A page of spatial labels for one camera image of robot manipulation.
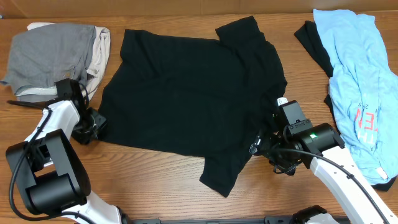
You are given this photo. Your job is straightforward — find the black t-shirt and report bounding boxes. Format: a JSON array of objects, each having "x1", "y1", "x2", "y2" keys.
[{"x1": 99, "y1": 16, "x2": 287, "y2": 196}]

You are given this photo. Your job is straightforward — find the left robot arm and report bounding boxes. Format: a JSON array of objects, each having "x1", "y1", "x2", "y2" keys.
[{"x1": 6, "y1": 78, "x2": 132, "y2": 224}]

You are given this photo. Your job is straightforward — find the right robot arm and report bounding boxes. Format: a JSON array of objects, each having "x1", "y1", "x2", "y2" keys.
[{"x1": 249, "y1": 114, "x2": 397, "y2": 223}]

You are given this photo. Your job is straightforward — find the grey folded shorts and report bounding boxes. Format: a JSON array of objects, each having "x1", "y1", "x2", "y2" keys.
[{"x1": 1, "y1": 23, "x2": 96, "y2": 102}]

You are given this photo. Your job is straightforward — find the light blue t-shirt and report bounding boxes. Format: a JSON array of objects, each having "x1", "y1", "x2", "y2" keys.
[{"x1": 313, "y1": 9, "x2": 397, "y2": 185}]

